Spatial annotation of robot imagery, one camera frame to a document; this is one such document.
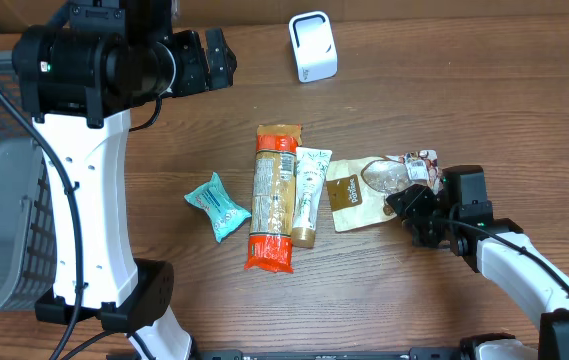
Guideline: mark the orange spaghetti packet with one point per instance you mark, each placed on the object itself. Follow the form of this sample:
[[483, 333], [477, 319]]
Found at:
[[270, 244]]

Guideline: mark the grey plastic mesh basket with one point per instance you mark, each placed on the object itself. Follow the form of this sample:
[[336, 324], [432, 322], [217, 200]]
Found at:
[[27, 239]]

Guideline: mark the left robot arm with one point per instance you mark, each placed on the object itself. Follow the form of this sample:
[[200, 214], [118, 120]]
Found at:
[[79, 82]]

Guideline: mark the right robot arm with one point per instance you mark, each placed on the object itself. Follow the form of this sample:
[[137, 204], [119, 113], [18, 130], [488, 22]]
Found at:
[[498, 249]]

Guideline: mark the white barcode scanner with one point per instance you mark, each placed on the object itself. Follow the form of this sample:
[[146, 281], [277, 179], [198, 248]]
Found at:
[[313, 46]]

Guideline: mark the beige bread snack pouch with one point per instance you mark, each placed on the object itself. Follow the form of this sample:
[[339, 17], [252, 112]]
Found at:
[[358, 188]]

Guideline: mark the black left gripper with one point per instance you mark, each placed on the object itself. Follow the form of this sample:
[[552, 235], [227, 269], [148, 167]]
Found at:
[[193, 80]]

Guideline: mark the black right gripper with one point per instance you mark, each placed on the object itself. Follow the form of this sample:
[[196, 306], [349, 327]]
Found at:
[[414, 204]]

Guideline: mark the teal wet wipes pack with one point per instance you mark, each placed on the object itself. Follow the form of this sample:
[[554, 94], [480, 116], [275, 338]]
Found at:
[[224, 214]]

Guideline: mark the white cream tube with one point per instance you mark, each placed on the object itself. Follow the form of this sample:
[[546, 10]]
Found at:
[[311, 168]]

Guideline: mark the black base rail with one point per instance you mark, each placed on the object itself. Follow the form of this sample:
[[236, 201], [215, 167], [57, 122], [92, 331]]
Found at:
[[415, 353]]

